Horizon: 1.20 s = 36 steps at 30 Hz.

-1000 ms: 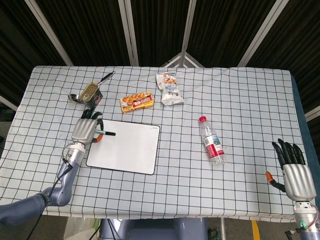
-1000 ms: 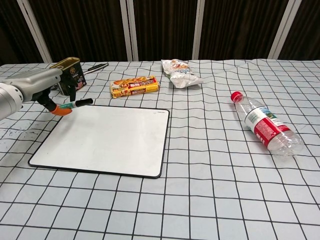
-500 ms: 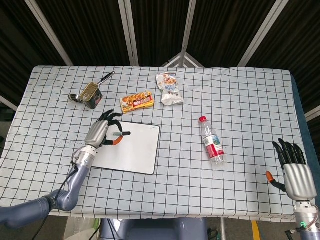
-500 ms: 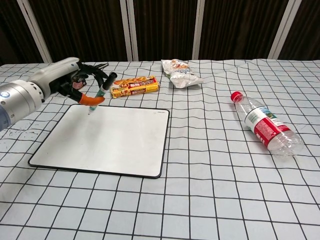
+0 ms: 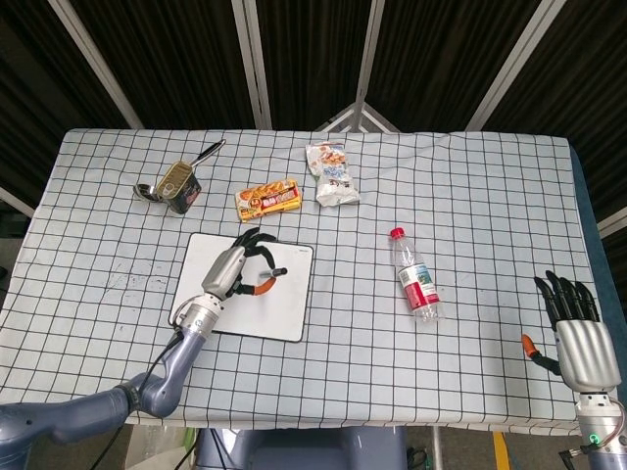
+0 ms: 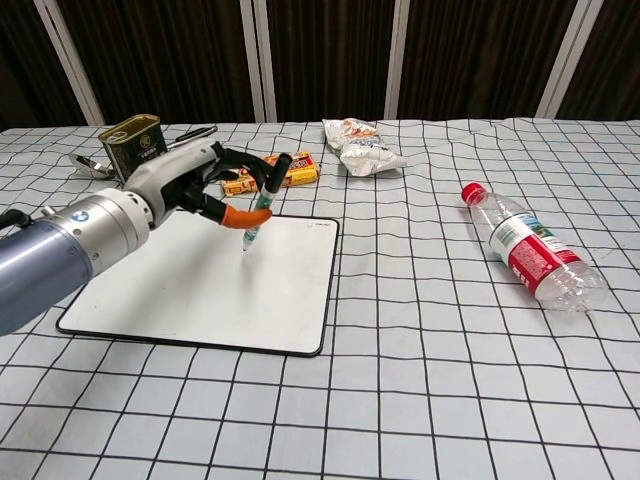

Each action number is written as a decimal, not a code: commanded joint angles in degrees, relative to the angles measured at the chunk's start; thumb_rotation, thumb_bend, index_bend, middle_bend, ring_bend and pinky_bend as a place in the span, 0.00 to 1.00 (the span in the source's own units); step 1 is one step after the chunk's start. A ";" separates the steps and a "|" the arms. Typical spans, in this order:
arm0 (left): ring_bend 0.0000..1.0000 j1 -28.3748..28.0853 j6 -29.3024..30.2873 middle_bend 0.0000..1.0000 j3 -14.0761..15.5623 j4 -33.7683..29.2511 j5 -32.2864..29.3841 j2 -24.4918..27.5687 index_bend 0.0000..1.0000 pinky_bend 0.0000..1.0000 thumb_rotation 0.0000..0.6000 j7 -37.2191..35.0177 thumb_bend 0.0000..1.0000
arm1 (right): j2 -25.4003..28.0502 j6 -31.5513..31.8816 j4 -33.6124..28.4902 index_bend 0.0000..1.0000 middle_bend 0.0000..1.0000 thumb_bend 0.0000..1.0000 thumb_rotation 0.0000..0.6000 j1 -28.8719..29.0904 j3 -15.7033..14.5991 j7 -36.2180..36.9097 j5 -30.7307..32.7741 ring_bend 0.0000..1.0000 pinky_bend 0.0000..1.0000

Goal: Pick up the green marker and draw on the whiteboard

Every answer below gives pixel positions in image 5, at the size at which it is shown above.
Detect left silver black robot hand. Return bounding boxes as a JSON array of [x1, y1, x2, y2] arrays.
[[200, 226, 281, 302]]

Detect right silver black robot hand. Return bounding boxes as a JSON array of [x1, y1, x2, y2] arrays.
[[521, 269, 621, 394]]

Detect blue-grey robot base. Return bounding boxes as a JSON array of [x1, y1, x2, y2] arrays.
[[193, 424, 410, 470]]

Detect white dry-erase board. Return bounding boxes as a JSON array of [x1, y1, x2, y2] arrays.
[[168, 232, 314, 343]]

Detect yellow orange snack box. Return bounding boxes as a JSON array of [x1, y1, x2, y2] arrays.
[[234, 177, 303, 224]]

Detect dark green luncheon meat can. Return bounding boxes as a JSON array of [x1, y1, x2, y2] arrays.
[[155, 162, 203, 215]]

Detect white crinkled snack bag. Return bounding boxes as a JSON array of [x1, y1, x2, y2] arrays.
[[305, 141, 362, 208]]

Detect blue table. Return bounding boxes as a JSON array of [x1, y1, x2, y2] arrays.
[[569, 141, 611, 305]]

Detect clear plastic bottle red label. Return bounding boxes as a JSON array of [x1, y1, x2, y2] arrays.
[[389, 227, 443, 324]]

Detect white black checkered tablecloth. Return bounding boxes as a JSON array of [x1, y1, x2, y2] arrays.
[[0, 127, 606, 437]]

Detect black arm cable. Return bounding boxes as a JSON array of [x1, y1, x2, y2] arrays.
[[95, 328, 185, 470]]

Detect metal ladle black handle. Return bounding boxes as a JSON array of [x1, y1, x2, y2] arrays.
[[133, 138, 227, 202]]

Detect dark folding screen white frame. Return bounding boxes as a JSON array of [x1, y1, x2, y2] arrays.
[[0, 0, 627, 236]]

